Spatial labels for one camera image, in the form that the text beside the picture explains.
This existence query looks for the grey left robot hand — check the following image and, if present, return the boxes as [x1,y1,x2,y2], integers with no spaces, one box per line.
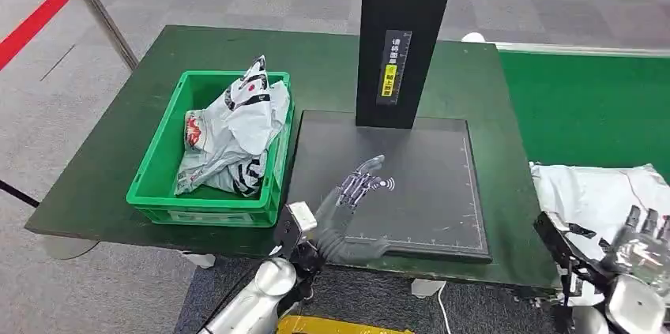
[313,154,391,265]

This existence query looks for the small white parcel red print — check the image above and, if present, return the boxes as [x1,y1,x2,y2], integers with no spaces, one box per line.
[174,96,273,197]

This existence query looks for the large white parcel red print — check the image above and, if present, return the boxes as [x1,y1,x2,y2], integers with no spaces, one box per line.
[529,162,670,270]

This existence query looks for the dark grey floor mat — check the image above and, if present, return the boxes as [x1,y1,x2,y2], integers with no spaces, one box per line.
[174,255,563,334]

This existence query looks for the yellow floor tape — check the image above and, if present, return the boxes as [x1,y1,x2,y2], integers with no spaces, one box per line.
[276,314,415,334]

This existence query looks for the white table foot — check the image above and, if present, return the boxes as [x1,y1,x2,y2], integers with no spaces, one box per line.
[183,252,216,270]
[410,279,446,300]

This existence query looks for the black yellow column label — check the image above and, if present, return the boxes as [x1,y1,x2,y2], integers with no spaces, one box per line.
[375,29,413,107]

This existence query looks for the green plastic crate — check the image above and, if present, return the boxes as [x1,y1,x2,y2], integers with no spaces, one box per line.
[126,69,295,229]

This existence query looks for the black scanner column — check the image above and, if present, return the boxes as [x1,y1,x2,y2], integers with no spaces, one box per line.
[355,0,461,130]

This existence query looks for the green conveyor belt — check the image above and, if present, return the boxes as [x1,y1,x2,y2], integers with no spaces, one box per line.
[499,51,670,186]

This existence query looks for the red barrier belt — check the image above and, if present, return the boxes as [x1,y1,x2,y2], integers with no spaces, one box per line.
[0,0,80,72]

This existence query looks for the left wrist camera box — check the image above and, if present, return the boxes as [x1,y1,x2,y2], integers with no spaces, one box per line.
[273,201,318,260]

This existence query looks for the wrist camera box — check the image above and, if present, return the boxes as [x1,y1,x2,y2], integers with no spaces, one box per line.
[273,201,318,260]
[533,211,603,296]

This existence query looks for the black scanner base plate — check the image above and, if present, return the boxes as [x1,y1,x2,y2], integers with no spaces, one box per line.
[286,110,493,264]

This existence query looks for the white cable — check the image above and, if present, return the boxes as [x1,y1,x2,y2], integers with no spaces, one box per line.
[435,281,452,334]

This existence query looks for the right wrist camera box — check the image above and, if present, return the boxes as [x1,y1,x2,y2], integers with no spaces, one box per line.
[533,211,603,296]

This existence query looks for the steel stanchion post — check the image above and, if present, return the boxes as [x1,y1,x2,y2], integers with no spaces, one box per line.
[58,0,140,71]

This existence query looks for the black barrier strap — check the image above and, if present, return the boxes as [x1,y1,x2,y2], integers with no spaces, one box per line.
[0,178,42,208]

